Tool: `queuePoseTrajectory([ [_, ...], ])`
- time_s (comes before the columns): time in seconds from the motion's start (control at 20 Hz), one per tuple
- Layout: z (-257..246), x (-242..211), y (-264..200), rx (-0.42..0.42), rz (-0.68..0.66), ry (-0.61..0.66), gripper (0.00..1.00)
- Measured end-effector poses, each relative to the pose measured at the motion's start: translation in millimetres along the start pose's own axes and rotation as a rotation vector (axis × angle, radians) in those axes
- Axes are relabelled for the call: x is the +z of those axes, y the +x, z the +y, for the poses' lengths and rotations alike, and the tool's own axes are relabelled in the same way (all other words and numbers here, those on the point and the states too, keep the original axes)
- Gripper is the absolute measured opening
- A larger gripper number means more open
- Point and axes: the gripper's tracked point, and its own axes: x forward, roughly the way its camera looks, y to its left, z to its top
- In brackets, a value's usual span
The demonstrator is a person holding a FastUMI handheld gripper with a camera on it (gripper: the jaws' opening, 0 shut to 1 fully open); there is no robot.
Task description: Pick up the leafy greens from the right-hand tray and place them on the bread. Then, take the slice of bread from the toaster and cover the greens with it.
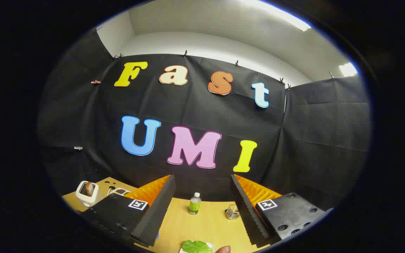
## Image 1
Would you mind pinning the white divided seasoning tray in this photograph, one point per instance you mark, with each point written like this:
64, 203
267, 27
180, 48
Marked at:
121, 191

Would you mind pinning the square ceiling light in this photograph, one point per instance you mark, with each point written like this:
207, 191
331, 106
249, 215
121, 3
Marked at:
348, 69

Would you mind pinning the orange cloth clip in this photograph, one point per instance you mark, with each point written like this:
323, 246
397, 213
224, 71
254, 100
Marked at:
96, 82

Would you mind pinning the toasted bread slice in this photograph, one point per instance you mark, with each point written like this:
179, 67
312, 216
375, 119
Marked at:
89, 189

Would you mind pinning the small white plate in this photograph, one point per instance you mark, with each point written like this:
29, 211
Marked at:
210, 246

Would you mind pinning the black backdrop cloth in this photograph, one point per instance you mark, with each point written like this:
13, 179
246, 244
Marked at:
195, 105

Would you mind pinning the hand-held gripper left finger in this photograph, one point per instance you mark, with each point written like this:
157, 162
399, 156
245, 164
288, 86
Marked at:
160, 207

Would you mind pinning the green lettuce leaf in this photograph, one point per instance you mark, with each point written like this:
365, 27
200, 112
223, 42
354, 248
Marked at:
197, 247

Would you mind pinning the white toaster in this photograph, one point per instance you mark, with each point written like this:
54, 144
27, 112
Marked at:
90, 201

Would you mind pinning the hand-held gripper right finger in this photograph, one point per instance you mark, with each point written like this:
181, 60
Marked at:
246, 211

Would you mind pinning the green label drink bottle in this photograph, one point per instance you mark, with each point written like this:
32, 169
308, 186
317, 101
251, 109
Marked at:
194, 205

